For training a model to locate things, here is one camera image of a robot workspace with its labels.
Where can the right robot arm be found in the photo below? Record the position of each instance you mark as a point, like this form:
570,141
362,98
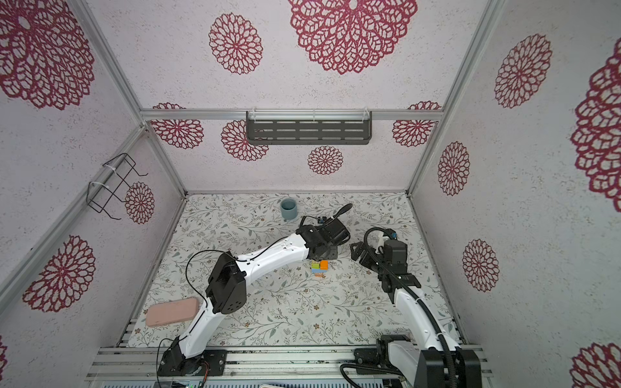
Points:
431,358

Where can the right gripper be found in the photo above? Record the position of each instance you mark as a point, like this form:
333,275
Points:
356,254

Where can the black wire rack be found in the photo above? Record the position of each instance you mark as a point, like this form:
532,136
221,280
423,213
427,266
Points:
103,190

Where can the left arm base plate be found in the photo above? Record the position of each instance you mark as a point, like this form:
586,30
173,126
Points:
209,363

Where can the pink flat block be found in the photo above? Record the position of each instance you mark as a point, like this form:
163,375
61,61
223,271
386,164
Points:
166,313

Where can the grey wall shelf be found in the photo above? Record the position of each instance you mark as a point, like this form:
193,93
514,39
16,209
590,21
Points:
308,129

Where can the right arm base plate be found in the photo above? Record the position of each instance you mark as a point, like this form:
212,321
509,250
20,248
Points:
368,361

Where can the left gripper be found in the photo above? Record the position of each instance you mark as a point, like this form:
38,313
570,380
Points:
332,255

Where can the teal cup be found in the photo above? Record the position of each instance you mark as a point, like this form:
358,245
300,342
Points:
289,209

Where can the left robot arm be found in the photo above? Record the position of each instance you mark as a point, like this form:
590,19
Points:
231,276

